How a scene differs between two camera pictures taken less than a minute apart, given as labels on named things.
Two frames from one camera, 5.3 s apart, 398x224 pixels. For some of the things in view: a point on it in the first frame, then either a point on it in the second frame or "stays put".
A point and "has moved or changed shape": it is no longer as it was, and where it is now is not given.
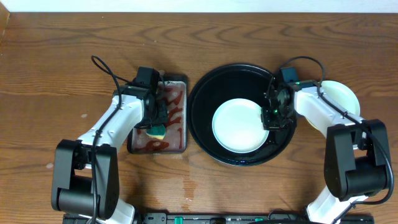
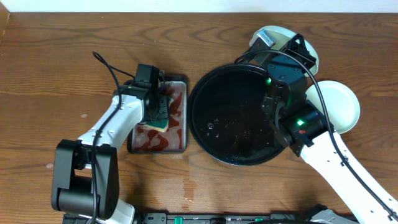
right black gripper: x=267 y=122 to x=300 y=70
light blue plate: x=237 y=127 to x=283 y=37
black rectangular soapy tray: x=174 y=91 stays put
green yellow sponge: x=158 y=132 has moved or changed shape
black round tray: x=225 y=83 stays put
